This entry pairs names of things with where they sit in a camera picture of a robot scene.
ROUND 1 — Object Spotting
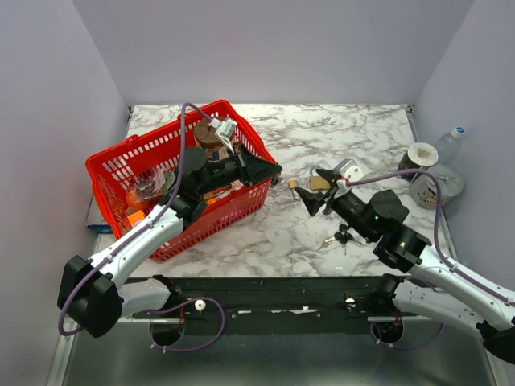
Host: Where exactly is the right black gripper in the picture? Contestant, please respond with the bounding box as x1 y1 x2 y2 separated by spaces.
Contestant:
294 168 377 241

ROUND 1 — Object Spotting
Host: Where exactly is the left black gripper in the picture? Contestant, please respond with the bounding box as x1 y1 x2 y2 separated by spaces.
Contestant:
197 142 283 197

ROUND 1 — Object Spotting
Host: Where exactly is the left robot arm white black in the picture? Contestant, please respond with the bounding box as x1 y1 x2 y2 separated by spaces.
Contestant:
57 142 282 338

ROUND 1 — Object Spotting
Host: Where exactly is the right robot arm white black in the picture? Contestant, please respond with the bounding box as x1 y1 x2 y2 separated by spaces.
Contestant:
295 169 514 363

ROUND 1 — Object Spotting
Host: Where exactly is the black-headed key bunch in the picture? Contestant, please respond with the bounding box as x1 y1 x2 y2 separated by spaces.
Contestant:
322 224 362 255

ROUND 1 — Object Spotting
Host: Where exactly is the large brass padlock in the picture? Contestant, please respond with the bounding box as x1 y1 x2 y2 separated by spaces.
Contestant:
310 165 330 191

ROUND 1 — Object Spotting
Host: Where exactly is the small brass padlock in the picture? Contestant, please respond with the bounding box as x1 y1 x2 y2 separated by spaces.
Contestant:
288 179 299 200

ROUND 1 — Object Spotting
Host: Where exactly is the red plastic shopping basket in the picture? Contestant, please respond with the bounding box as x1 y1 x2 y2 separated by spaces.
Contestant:
84 99 280 263

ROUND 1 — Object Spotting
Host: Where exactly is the brown-lid ice cream cup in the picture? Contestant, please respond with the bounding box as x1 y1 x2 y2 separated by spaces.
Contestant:
193 118 223 161

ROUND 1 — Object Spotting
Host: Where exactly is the grey-wrapped toilet paper roll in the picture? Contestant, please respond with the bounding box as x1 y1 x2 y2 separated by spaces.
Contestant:
409 163 465 210

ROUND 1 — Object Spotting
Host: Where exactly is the orange fruit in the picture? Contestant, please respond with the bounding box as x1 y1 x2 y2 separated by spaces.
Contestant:
126 189 149 211

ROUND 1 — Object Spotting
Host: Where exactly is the orange snack box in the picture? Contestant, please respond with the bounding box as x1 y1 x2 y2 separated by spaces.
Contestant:
126 210 146 228

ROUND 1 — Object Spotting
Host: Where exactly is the clear plastic water bottle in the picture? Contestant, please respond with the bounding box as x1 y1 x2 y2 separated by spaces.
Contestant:
434 126 465 165

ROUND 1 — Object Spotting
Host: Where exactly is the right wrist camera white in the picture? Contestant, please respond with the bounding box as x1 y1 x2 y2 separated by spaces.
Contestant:
334 158 365 189

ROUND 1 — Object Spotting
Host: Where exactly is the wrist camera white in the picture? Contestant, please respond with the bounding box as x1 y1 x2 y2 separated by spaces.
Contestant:
334 158 365 189
209 117 237 152

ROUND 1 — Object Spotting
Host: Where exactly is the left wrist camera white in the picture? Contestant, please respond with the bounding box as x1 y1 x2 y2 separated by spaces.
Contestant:
209 117 237 152

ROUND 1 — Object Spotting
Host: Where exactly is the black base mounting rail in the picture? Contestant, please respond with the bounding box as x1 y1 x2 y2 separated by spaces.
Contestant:
134 274 405 335

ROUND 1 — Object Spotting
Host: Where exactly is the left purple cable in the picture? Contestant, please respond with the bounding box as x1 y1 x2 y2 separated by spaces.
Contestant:
58 102 226 355

